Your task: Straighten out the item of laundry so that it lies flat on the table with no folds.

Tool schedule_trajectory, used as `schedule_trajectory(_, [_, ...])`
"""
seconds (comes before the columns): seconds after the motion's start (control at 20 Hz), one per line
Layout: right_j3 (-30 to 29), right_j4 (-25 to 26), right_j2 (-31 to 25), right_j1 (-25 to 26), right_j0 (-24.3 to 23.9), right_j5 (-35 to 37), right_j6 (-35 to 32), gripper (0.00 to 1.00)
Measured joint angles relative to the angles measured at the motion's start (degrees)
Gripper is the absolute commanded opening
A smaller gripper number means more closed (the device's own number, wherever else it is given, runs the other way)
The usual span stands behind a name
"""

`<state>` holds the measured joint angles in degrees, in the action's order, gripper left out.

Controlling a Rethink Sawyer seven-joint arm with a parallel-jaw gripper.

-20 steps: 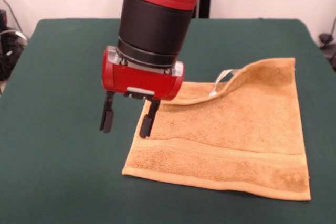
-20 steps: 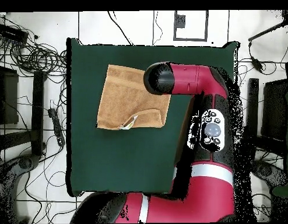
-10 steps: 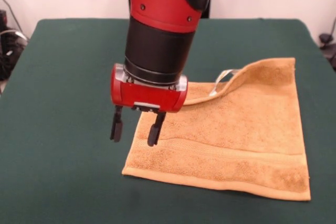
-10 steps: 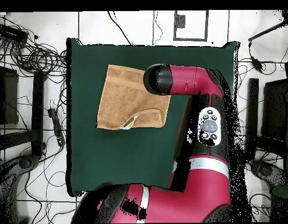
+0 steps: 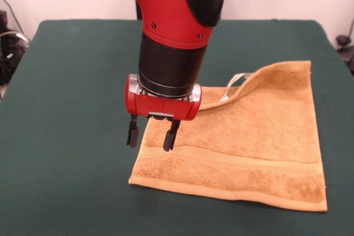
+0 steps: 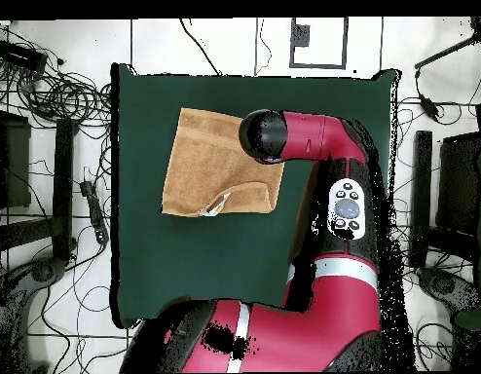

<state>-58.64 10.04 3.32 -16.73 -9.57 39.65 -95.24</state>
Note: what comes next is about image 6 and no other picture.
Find yellow terry towel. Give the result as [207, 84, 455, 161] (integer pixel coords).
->
[161, 107, 285, 218]

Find dark green tablecloth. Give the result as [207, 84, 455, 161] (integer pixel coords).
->
[109, 61, 401, 329]

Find long black power strip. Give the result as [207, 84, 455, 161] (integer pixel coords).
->
[79, 179, 110, 245]

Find black stand bar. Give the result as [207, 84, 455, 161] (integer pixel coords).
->
[408, 130, 433, 269]
[52, 117, 79, 261]

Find small grey box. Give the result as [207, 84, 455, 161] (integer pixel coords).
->
[290, 23, 312, 49]

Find grey caster foot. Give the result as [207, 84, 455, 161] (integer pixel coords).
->
[416, 265, 481, 315]
[0, 256, 68, 309]

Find black power adapter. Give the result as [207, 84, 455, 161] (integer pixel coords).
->
[418, 93, 442, 122]

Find dark rectangular panel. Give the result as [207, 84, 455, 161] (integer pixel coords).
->
[435, 131, 481, 235]
[0, 109, 32, 208]

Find black pole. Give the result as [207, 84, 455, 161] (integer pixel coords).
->
[414, 32, 481, 71]

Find black electronics box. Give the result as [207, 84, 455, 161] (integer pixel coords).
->
[0, 39, 49, 74]

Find grey square frame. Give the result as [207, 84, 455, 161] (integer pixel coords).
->
[288, 17, 350, 71]

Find tangle of black cables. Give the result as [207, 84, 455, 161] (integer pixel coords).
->
[0, 57, 113, 130]

